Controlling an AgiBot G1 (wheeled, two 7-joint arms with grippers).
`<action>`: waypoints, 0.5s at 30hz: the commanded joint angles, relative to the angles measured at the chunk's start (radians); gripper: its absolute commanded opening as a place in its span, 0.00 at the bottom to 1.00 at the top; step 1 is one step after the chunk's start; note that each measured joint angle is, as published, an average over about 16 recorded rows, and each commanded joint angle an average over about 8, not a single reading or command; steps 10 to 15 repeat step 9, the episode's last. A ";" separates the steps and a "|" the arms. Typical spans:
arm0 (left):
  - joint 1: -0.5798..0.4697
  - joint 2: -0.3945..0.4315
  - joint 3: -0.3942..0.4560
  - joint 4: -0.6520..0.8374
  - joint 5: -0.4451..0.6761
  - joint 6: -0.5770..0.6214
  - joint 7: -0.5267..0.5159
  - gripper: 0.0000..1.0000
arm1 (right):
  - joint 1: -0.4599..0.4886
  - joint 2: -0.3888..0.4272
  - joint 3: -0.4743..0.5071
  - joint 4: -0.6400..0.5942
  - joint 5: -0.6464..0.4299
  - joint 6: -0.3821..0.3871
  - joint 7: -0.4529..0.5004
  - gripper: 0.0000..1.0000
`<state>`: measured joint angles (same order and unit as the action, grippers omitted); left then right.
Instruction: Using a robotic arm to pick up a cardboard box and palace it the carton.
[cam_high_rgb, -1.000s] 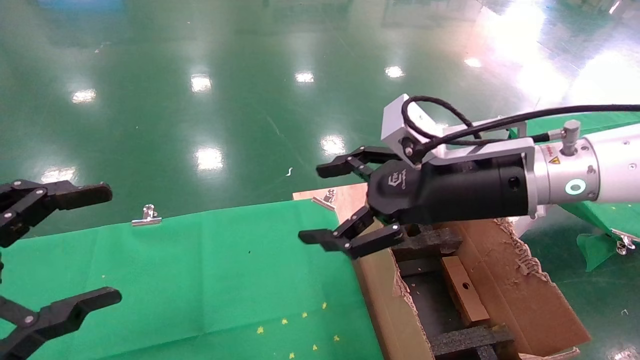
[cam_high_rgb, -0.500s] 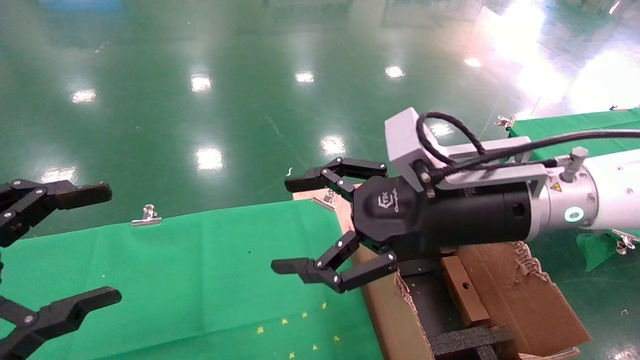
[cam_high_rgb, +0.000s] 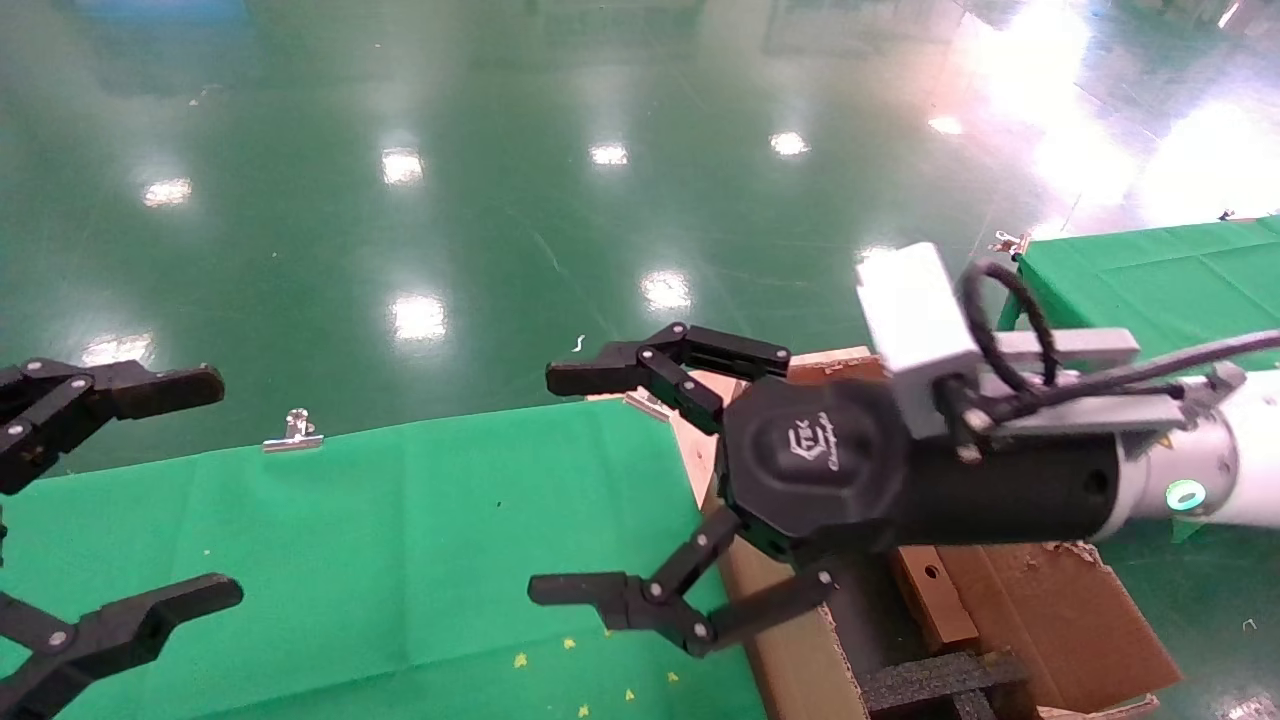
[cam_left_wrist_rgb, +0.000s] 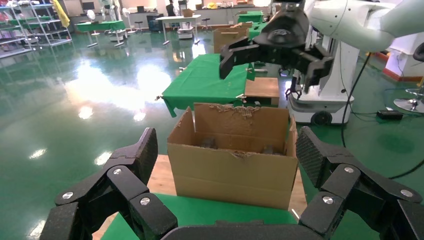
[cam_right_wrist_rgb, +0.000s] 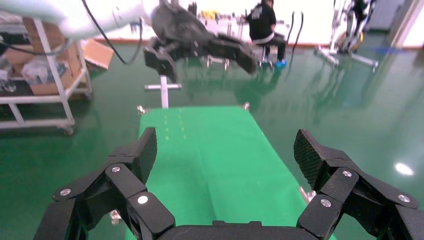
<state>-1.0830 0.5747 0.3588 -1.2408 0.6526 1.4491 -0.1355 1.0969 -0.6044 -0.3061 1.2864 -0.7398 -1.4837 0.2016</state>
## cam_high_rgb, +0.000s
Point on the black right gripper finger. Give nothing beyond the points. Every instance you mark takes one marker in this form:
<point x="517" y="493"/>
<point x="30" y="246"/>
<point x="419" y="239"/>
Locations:
<point x="690" y="350"/>
<point x="640" y="600"/>

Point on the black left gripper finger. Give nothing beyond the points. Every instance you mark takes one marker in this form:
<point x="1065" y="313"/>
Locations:
<point x="130" y="625"/>
<point x="130" y="392"/>

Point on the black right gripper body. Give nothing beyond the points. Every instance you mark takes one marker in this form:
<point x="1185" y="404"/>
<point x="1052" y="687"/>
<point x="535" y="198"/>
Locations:
<point x="820" y="460"/>

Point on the small brown cardboard box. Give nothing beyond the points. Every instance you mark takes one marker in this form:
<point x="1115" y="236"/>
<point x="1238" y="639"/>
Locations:
<point x="935" y="600"/>

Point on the large open cardboard carton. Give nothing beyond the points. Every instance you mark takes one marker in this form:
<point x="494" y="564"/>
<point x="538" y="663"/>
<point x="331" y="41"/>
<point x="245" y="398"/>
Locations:
<point x="1050" y="620"/>

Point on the silver binder clip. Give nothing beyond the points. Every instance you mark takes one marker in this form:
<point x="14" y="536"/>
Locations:
<point x="1010" y="243"/>
<point x="645" y="405"/>
<point x="293" y="435"/>

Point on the large green table cloth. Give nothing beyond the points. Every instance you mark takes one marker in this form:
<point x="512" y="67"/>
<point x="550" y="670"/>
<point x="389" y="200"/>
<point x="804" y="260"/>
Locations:
<point x="400" y="550"/>

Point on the black foam insert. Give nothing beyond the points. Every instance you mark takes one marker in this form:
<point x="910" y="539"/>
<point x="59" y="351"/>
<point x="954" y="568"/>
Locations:
<point x="930" y="685"/>

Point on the small green table cloth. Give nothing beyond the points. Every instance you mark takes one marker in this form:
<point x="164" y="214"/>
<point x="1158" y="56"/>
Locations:
<point x="1150" y="280"/>

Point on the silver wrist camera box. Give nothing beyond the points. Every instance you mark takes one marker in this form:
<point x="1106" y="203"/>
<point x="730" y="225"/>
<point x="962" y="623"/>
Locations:
<point x="915" y="320"/>

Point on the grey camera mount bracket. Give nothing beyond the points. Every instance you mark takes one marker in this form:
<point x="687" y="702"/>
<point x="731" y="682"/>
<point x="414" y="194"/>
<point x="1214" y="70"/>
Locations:
<point x="1080" y="415"/>

